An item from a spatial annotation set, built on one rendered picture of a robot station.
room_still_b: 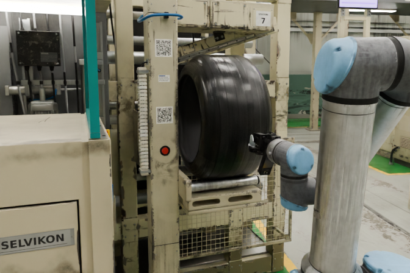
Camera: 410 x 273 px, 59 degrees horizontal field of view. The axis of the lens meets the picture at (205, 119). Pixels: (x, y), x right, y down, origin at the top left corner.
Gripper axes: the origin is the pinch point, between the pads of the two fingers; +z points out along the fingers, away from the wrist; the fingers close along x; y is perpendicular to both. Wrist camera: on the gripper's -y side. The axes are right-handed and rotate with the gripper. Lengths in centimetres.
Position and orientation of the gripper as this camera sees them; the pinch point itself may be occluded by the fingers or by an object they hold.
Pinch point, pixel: (251, 145)
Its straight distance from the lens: 150.7
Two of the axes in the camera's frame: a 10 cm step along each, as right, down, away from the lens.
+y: 0.0, -9.9, -1.2
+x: -9.4, 0.4, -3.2
